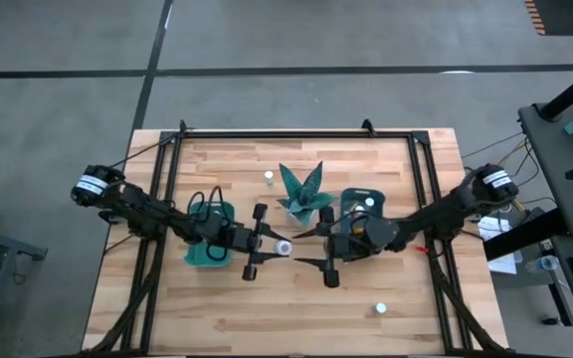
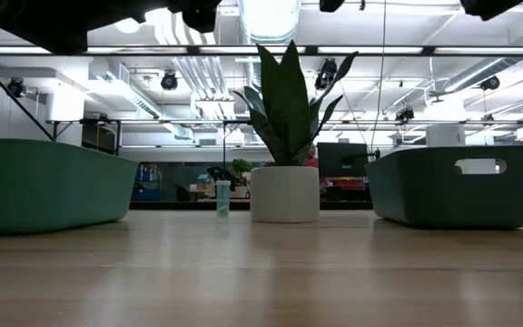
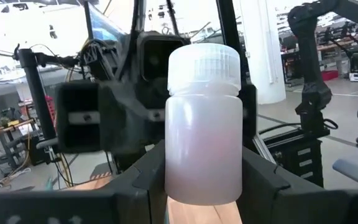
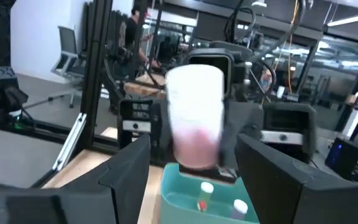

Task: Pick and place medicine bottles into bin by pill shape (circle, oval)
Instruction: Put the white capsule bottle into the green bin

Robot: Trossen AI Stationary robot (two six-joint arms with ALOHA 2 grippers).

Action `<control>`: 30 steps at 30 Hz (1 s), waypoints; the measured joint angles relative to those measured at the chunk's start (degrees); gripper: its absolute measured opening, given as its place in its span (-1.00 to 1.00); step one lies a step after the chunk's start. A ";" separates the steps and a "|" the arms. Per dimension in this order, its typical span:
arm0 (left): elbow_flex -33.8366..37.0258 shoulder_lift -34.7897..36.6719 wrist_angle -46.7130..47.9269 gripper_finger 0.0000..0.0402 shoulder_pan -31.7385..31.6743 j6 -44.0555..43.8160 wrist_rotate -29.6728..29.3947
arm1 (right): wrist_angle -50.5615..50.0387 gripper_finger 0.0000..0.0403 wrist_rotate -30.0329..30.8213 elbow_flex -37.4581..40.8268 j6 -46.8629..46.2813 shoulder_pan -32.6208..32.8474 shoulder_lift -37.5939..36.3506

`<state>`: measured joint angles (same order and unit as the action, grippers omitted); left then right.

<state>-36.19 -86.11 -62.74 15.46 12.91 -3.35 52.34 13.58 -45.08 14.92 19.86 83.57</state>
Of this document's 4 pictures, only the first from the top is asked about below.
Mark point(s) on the clear water bottle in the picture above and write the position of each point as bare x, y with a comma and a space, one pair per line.
540, 263

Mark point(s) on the black frame clamp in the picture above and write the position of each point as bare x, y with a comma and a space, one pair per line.
367, 126
183, 125

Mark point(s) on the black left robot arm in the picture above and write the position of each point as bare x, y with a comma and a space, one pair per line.
137, 209

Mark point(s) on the small red clip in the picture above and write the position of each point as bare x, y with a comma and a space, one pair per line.
420, 249

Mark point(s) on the white-capped medicine bottle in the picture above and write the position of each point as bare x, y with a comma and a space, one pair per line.
369, 202

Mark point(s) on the black aluminium table frame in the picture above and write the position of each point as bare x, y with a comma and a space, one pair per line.
291, 134

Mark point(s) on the snake plant in white pot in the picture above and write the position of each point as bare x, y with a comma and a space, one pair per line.
302, 199

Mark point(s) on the grey side desk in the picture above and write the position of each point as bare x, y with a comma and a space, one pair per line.
550, 139

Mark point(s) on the black computer mouse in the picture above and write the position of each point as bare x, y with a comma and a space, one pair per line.
550, 320

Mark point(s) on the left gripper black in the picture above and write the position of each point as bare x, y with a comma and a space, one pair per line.
239, 238

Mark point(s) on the light teal plastic bin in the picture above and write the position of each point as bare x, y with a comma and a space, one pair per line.
197, 256

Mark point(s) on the dark teal plastic bin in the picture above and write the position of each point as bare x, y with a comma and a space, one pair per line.
348, 199

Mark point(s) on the orange medicine bottle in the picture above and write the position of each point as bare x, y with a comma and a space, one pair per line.
358, 230

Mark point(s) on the white cap edge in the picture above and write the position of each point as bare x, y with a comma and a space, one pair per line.
282, 247

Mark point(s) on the white paper sheets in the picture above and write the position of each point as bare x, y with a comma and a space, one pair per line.
495, 231

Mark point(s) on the black support beam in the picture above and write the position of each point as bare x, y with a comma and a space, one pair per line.
572, 92
525, 233

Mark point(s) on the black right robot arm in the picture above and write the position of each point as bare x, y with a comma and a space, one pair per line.
445, 214

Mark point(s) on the white cap bottom right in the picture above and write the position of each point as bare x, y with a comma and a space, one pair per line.
380, 308

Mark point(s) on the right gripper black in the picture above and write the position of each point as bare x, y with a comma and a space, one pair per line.
371, 238

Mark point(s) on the light blue medicine bottle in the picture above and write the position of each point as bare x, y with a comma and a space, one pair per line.
268, 175

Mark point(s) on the amber medicine bottle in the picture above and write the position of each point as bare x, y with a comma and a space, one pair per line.
359, 209

